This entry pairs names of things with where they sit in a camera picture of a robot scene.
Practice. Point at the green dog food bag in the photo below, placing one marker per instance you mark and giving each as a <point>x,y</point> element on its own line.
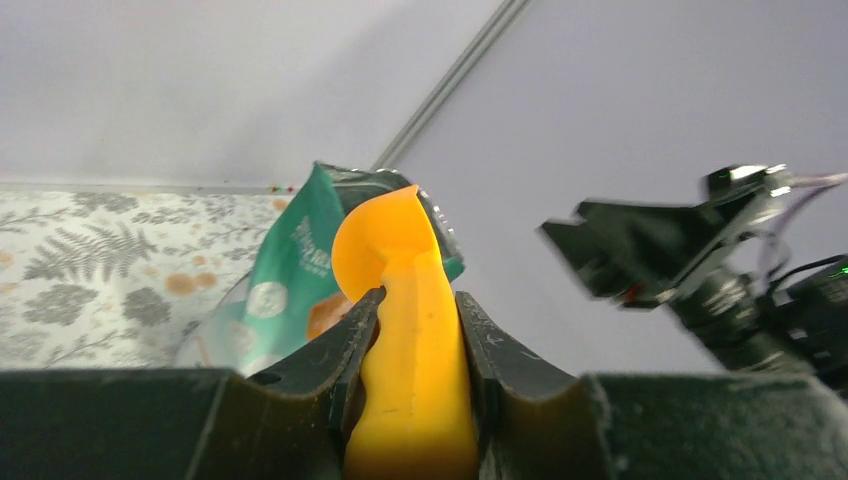
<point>290,296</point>

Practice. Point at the orange plastic scoop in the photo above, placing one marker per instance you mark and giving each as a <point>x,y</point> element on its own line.
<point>417,421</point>

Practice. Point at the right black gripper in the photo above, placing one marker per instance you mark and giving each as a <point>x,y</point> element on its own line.
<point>651,254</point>

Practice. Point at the aluminium frame rail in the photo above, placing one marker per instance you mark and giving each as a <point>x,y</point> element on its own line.
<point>498,23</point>

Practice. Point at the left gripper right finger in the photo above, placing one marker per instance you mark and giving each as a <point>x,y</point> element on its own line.
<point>538,422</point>

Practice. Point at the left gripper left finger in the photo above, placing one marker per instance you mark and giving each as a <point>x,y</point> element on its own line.
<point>285,422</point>

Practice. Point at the floral tablecloth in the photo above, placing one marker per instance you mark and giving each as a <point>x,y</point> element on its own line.
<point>99,279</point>

